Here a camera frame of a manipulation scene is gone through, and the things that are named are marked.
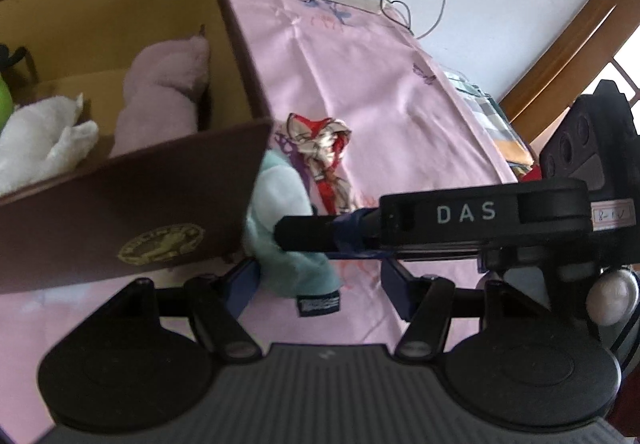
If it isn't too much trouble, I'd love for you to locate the pink printed bedsheet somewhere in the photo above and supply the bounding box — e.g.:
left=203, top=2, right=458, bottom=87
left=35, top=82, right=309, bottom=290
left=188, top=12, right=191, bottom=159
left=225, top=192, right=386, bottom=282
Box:
left=0, top=0, right=519, bottom=425

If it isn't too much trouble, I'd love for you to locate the white plush toy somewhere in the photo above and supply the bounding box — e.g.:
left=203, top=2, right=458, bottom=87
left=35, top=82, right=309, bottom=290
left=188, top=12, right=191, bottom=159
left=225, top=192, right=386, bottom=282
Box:
left=0, top=93, right=100, bottom=197

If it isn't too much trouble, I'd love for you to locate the light teal sock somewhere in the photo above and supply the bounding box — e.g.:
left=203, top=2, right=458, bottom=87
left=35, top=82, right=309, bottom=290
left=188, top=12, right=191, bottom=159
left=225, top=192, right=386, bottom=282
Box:
left=242, top=149, right=344, bottom=320

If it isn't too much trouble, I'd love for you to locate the pale green folded cloth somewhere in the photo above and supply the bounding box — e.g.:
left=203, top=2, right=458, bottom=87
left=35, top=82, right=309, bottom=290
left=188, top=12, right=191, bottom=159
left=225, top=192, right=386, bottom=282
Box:
left=442, top=69, right=482, bottom=96

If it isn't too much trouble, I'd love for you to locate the green plush toy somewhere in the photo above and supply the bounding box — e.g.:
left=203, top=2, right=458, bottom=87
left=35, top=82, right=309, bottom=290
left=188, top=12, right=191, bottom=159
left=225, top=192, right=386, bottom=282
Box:
left=0, top=44, right=39, bottom=127

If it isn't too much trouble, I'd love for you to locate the striped folded cloth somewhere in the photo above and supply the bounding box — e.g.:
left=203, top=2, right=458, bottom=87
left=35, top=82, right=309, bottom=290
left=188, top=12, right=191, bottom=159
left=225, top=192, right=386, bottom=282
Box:
left=469, top=93, right=532, bottom=166

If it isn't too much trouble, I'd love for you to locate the brown cardboard box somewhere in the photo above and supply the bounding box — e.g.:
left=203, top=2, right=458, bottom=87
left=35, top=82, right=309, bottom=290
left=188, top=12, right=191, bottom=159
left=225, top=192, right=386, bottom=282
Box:
left=0, top=0, right=275, bottom=295

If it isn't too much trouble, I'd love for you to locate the red patterned scarf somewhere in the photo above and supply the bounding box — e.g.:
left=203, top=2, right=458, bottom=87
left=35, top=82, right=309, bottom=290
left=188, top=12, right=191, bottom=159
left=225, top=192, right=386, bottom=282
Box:
left=285, top=113, right=359, bottom=216

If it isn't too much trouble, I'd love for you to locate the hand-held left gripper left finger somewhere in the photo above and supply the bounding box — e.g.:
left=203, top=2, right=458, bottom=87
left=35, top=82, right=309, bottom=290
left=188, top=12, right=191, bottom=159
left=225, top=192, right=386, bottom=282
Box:
left=117, top=258, right=263, bottom=365

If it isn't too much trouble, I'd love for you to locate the person's right hand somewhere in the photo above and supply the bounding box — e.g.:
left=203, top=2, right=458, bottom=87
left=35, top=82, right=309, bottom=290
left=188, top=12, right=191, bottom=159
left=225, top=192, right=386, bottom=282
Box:
left=586, top=268, right=640, bottom=326

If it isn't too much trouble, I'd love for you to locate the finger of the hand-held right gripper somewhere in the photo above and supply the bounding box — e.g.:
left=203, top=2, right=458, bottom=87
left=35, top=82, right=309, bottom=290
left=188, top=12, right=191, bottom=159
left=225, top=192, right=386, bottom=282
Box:
left=330, top=248, right=401, bottom=263
left=274, top=208, right=387, bottom=255

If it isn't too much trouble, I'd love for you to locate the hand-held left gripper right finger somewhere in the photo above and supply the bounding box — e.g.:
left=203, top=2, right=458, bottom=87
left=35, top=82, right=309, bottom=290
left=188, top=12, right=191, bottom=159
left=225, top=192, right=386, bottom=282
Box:
left=380, top=258, right=547, bottom=366

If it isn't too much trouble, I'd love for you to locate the pink plush toy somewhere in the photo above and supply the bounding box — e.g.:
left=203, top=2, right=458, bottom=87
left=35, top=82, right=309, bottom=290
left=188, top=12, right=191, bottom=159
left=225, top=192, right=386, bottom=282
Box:
left=109, top=35, right=211, bottom=159

